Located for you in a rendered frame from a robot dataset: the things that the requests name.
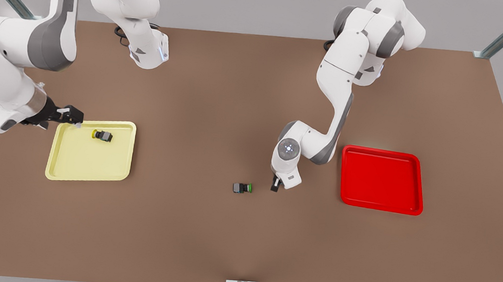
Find yellow-capped black switch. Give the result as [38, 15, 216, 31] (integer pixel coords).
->
[91, 129, 113, 143]

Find yellow tray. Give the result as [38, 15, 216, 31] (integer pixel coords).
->
[44, 113, 138, 189]

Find red tray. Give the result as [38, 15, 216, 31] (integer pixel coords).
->
[336, 144, 429, 217]

